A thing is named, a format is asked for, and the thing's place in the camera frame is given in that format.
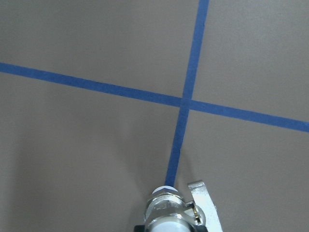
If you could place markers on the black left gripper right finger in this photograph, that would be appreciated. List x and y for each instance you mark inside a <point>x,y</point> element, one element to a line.
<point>201,228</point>

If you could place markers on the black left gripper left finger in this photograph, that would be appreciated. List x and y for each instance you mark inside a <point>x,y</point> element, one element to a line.
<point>139,228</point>

